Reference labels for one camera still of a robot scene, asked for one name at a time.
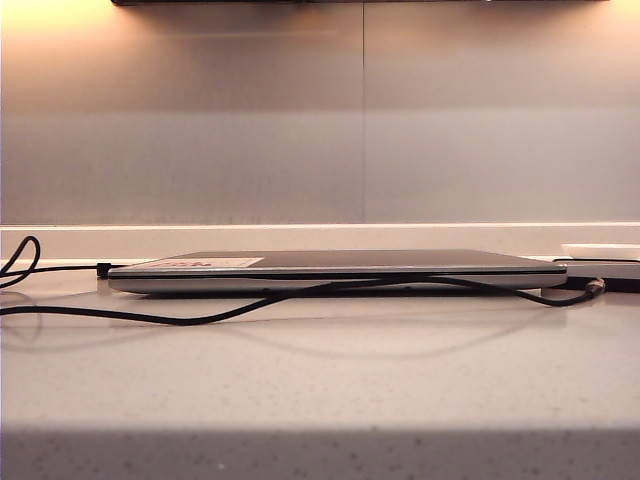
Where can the black smartphone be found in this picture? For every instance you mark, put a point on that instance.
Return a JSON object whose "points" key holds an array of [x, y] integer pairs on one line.
{"points": [[620, 271]]}

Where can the silver Dell laptop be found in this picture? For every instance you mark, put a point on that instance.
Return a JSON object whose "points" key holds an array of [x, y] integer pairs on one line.
{"points": [[350, 286]]}

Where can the white Nice Try sticker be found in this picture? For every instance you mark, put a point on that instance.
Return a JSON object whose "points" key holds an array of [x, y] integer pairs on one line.
{"points": [[240, 262]]}

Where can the dark overhead cabinet edge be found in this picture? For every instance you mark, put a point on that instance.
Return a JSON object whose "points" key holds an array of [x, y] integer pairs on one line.
{"points": [[350, 2]]}

